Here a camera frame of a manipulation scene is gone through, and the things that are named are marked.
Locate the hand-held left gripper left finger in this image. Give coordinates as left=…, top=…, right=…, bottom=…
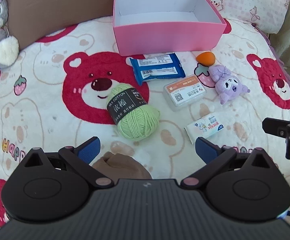
left=15, top=137, right=113, bottom=188

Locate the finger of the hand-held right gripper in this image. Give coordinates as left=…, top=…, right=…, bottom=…
left=262, top=117, right=290, bottom=160

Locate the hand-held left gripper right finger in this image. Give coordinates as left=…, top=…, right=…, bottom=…
left=180, top=137, right=279, bottom=189

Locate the white tissue packet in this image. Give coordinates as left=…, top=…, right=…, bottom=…
left=184, top=112, right=223, bottom=144

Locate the green yarn ball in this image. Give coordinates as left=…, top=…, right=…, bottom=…
left=107, top=83, right=160, bottom=140

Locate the purple plush toy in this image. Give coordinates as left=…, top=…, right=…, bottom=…
left=208, top=64, right=251, bottom=105

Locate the clear plastic case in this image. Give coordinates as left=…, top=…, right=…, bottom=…
left=163, top=74, right=207, bottom=112

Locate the blue wet wipes packet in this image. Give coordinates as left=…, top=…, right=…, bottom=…
left=129, top=52, right=186, bottom=85

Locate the pink cardboard box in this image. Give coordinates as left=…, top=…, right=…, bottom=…
left=112, top=0, right=227, bottom=56

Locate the brown cloth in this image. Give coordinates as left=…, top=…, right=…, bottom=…
left=92, top=152, right=153, bottom=180

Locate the bear printed blanket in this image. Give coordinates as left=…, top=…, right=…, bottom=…
left=0, top=15, right=290, bottom=233

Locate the orange makeup sponge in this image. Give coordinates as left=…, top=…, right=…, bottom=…
left=196, top=52, right=214, bottom=67

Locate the pink checked pillow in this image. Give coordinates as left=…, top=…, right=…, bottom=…
left=158, top=0, right=290, bottom=34

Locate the brown pillow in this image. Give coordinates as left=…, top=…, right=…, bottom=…
left=5, top=0, right=160, bottom=49

